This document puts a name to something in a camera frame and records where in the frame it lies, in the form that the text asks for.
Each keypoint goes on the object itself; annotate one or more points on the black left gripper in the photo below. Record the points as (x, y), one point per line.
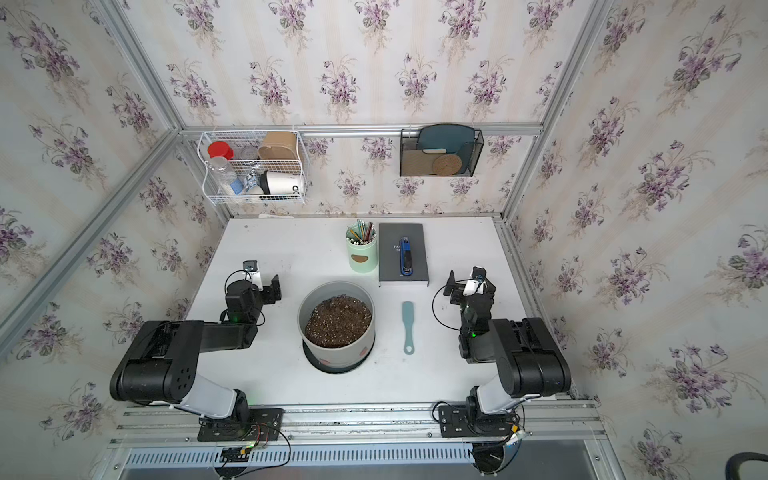
(271, 289)

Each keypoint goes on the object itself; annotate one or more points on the teal scrub brush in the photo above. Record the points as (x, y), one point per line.
(408, 319)

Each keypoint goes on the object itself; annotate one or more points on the grey ceramic pot with soil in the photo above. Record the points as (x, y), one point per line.
(337, 319)

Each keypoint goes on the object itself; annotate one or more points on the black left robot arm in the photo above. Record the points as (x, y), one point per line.
(160, 365)

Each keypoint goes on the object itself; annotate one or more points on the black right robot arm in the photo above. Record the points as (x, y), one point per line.
(529, 363)

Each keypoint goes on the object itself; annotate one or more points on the black pot saucer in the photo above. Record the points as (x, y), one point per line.
(336, 367)

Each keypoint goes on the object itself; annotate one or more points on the grey hardcover book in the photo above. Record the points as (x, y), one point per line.
(389, 235)

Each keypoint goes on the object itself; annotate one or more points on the green pencil cup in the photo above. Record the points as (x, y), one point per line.
(362, 247)

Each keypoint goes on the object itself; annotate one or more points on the white black cylinder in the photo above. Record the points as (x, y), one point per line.
(281, 184)

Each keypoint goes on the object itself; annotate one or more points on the round cork coaster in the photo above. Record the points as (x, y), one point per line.
(446, 165)

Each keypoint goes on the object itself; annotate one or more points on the clear plastic bottle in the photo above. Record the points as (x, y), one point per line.
(224, 173)

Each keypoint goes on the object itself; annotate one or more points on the brown cardboard box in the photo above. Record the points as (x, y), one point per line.
(279, 145)

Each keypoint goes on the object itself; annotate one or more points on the red lidded jar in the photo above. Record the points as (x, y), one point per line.
(220, 149)

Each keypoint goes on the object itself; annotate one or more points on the small circuit board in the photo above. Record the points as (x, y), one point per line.
(235, 455)

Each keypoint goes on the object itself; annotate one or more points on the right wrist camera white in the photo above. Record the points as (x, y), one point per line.
(476, 285)

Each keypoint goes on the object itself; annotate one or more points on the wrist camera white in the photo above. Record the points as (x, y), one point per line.
(252, 273)
(476, 285)

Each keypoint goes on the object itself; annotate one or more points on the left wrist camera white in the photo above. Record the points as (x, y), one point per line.
(252, 273)

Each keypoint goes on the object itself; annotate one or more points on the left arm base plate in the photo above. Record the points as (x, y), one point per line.
(261, 425)

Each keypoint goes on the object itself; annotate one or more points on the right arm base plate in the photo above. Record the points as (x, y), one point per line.
(467, 421)

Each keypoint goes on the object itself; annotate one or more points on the white wire wall basket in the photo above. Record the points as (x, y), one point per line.
(249, 166)

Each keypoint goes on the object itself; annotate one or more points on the black mesh wall organizer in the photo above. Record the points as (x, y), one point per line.
(417, 163)

